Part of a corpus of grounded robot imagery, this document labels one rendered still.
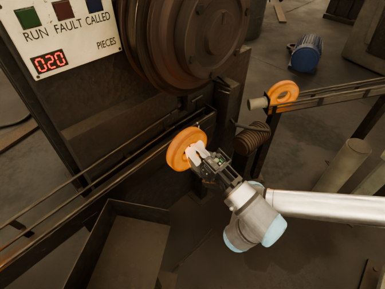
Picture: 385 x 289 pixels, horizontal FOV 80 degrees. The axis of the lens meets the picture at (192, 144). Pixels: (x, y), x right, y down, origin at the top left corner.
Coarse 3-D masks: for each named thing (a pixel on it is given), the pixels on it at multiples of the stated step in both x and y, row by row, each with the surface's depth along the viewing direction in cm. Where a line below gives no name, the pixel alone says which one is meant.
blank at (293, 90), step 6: (276, 84) 111; (282, 84) 110; (288, 84) 110; (294, 84) 110; (270, 90) 113; (276, 90) 111; (282, 90) 112; (288, 90) 112; (294, 90) 113; (270, 96) 113; (276, 96) 114; (288, 96) 116; (294, 96) 116; (270, 102) 116; (276, 102) 117; (282, 102) 117
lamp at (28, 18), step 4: (32, 8) 51; (16, 12) 49; (20, 12) 50; (24, 12) 50; (28, 12) 51; (32, 12) 51; (20, 16) 50; (24, 16) 51; (28, 16) 51; (32, 16) 52; (36, 16) 52; (20, 20) 51; (24, 20) 51; (28, 20) 51; (32, 20) 52; (36, 20) 52; (24, 24) 51; (28, 24) 52; (32, 24) 52; (36, 24) 53; (40, 24) 53; (24, 28) 52
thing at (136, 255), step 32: (96, 224) 68; (128, 224) 80; (160, 224) 80; (96, 256) 71; (128, 256) 73; (160, 256) 73; (64, 288) 57; (96, 288) 68; (128, 288) 68; (160, 288) 117
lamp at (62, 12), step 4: (56, 4) 53; (60, 4) 54; (64, 4) 55; (68, 4) 55; (56, 8) 54; (60, 8) 54; (64, 8) 55; (68, 8) 55; (56, 12) 54; (60, 12) 55; (64, 12) 55; (68, 12) 56; (60, 16) 55; (64, 16) 56; (68, 16) 56; (72, 16) 57
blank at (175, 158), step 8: (192, 128) 71; (176, 136) 69; (184, 136) 68; (192, 136) 70; (200, 136) 73; (176, 144) 68; (184, 144) 69; (168, 152) 70; (176, 152) 68; (168, 160) 71; (176, 160) 71; (184, 160) 75; (176, 168) 73; (184, 168) 77
